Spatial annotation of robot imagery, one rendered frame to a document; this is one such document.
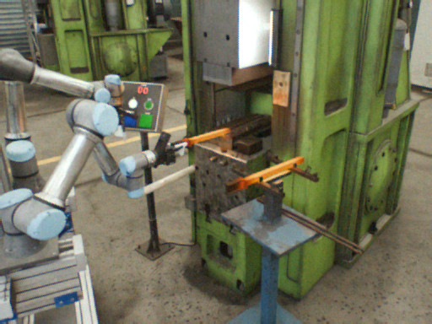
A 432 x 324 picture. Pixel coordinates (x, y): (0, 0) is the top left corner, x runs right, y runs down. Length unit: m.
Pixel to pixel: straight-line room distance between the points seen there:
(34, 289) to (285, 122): 1.33
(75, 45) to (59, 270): 5.40
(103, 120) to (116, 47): 5.37
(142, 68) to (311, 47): 5.41
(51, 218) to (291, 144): 1.17
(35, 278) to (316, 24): 1.56
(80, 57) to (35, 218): 5.53
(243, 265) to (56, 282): 1.05
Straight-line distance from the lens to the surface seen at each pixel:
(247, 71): 2.15
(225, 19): 2.04
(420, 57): 7.43
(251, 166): 2.11
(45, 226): 1.56
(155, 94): 2.42
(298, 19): 1.96
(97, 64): 6.92
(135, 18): 7.07
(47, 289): 1.86
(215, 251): 2.63
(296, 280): 2.52
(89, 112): 1.60
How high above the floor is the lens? 1.79
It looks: 24 degrees down
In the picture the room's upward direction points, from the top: 1 degrees clockwise
